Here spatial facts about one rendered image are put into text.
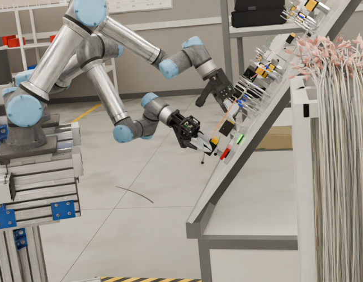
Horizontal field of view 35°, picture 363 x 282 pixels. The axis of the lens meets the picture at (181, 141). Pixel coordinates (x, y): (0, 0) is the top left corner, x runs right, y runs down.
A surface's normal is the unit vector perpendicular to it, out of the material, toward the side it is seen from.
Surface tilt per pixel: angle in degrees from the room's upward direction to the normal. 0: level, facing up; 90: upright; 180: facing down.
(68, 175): 90
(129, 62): 90
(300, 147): 90
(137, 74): 90
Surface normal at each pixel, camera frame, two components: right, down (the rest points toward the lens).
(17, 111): 0.26, 0.31
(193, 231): -0.22, 0.26
